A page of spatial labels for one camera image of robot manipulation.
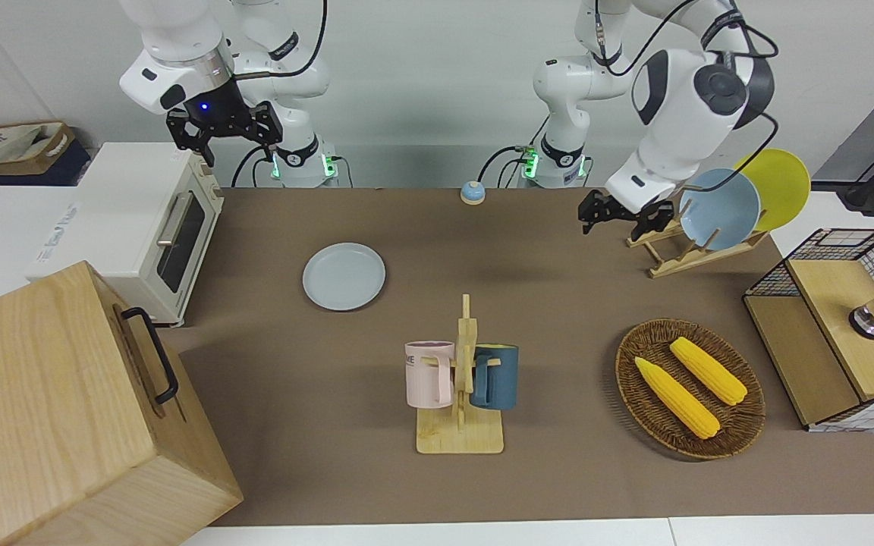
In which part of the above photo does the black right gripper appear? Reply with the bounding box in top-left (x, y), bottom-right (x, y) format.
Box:
top-left (167, 78), bottom-right (284, 168)

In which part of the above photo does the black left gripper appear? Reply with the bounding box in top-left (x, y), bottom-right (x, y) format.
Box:
top-left (578, 191), bottom-right (673, 242)

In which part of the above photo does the gray round plate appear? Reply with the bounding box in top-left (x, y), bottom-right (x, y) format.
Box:
top-left (302, 243), bottom-right (387, 312)

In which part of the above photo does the wooden plate rack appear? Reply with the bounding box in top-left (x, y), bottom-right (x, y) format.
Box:
top-left (627, 224), bottom-right (770, 279)

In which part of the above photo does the light blue plate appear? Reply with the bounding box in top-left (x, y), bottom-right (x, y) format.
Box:
top-left (678, 168), bottom-right (762, 251)

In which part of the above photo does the yellow plate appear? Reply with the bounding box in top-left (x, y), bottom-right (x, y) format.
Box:
top-left (733, 149), bottom-right (812, 232)

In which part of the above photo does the brown table mat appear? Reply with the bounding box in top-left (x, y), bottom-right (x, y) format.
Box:
top-left (158, 187), bottom-right (874, 528)

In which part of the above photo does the white toaster oven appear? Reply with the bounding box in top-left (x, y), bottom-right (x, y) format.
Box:
top-left (25, 142), bottom-right (225, 328)

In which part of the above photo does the brown wicker tray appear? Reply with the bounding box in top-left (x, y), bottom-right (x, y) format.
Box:
top-left (615, 318), bottom-right (767, 461)

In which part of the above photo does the yellow corn cob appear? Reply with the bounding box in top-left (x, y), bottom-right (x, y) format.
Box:
top-left (634, 356), bottom-right (721, 441)
top-left (670, 337), bottom-right (749, 406)

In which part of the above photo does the tan storage box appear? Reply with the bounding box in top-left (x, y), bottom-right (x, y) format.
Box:
top-left (0, 121), bottom-right (76, 179)

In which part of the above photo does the dark teal mug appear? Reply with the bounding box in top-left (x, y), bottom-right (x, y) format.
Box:
top-left (472, 344), bottom-right (520, 411)

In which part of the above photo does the pink mug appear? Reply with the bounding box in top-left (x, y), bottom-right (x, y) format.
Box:
top-left (404, 340), bottom-right (456, 409)

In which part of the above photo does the wooden mug rack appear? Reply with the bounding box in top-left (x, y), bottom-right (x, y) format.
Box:
top-left (416, 294), bottom-right (505, 455)

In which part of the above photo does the wooden drawer cabinet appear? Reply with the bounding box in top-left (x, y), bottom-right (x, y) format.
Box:
top-left (0, 261), bottom-right (244, 546)

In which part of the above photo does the white oven door handle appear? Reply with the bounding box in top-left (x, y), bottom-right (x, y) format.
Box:
top-left (156, 190), bottom-right (193, 247)

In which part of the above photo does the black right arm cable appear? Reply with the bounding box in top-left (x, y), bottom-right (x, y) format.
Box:
top-left (234, 0), bottom-right (329, 80)

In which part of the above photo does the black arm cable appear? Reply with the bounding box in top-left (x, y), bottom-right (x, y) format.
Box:
top-left (593, 0), bottom-right (781, 199)
top-left (234, 0), bottom-right (329, 80)

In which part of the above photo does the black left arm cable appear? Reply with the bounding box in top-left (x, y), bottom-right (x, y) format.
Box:
top-left (593, 0), bottom-right (781, 199)

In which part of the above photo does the wire and wood shelf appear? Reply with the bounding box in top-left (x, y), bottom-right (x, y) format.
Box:
top-left (742, 227), bottom-right (874, 433)

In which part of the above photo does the black cabinet drawer handle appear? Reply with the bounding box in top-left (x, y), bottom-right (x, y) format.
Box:
top-left (121, 306), bottom-right (180, 405)

